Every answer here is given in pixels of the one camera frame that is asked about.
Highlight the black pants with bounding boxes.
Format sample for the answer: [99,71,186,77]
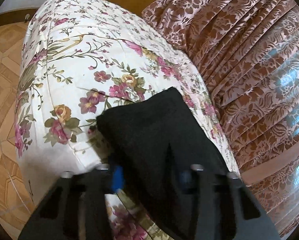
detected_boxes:
[97,88,228,239]

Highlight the white floral bedspread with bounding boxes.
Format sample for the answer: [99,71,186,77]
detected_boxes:
[15,0,237,239]

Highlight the brown floral curtain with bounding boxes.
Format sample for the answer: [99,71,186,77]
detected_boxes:
[142,0,299,237]

